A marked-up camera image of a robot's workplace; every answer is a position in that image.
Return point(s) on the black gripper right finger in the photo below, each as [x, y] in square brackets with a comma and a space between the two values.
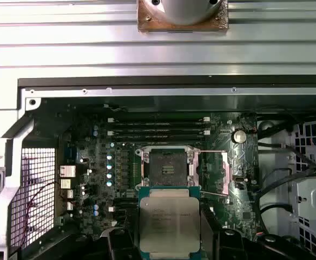
[212, 243]

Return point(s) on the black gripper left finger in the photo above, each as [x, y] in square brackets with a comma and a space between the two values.
[122, 246]

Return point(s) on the silver green CPU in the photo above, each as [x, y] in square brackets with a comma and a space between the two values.
[170, 216]

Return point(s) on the metal socket cover frame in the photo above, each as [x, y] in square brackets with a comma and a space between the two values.
[226, 173]

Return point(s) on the CPU socket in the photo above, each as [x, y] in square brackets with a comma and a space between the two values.
[168, 165]

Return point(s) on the black RAM slot white clips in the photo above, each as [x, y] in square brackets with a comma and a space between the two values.
[158, 132]
[158, 119]

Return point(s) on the silver rear port connector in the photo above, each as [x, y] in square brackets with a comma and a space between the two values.
[68, 206]
[66, 183]
[67, 194]
[67, 170]

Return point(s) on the green motherboard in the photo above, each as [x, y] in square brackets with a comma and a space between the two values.
[101, 173]

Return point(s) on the round silver coin battery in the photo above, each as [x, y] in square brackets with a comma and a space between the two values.
[239, 136]

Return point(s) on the black grey PC case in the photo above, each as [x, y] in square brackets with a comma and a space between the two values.
[158, 92]

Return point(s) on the square brown base plate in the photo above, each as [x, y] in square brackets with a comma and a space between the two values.
[147, 23]

